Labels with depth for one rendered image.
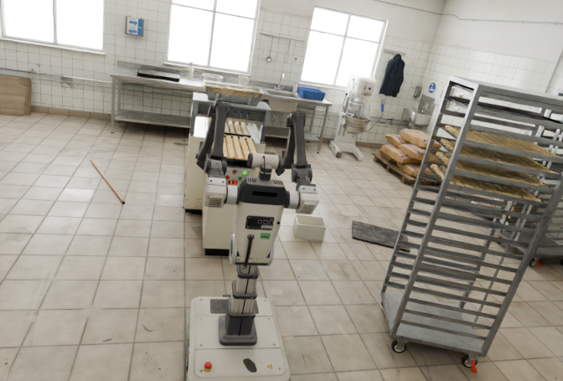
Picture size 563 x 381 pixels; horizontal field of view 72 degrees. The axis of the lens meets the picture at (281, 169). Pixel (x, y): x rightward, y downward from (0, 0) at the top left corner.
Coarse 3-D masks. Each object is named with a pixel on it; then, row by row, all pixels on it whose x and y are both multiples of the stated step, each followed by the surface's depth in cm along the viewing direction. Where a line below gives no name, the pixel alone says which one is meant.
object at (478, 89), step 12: (468, 108) 208; (468, 120) 208; (456, 144) 215; (456, 156) 216; (444, 180) 222; (444, 192) 223; (432, 216) 229; (432, 228) 231; (420, 252) 237; (420, 264) 240; (408, 288) 246; (396, 324) 256
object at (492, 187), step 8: (432, 168) 257; (440, 168) 253; (440, 176) 241; (456, 176) 245; (456, 184) 229; (464, 184) 233; (472, 184) 234; (480, 184) 236; (488, 184) 239; (496, 184) 242; (504, 184) 245; (496, 192) 227; (504, 192) 230; (512, 192) 233; (520, 192) 236; (528, 192) 238; (536, 200) 226
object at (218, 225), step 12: (204, 192) 369; (228, 204) 314; (204, 216) 335; (216, 216) 316; (228, 216) 318; (204, 228) 321; (216, 228) 320; (228, 228) 323; (204, 240) 323; (216, 240) 325; (228, 240) 327; (216, 252) 333; (228, 252) 335
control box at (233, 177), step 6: (228, 168) 300; (234, 168) 301; (240, 168) 302; (246, 168) 305; (228, 174) 301; (234, 174) 302; (240, 174) 304; (246, 174) 304; (228, 180) 303; (234, 180) 304; (240, 180) 305
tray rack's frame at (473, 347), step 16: (464, 80) 221; (480, 80) 246; (528, 96) 202; (544, 96) 201; (544, 112) 247; (560, 176) 216; (560, 192) 217; (544, 224) 224; (480, 256) 284; (528, 256) 232; (496, 272) 263; (512, 288) 240; (384, 304) 288; (416, 304) 294; (448, 304) 302; (464, 304) 298; (416, 320) 277; (432, 320) 280; (464, 320) 287; (496, 320) 249; (400, 336) 259; (416, 336) 261; (432, 336) 264; (448, 336) 267; (464, 352) 258; (480, 352) 258
